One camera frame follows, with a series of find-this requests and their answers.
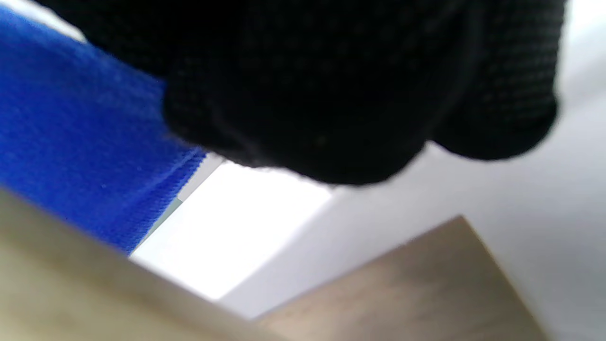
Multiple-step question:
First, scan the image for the person's right hand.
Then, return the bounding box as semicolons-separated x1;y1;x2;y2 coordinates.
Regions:
33;0;569;185

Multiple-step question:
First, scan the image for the wooden rack with posts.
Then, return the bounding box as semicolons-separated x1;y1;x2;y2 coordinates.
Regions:
0;187;552;341

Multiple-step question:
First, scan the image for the blue towel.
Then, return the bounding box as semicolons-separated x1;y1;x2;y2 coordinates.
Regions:
0;5;209;254

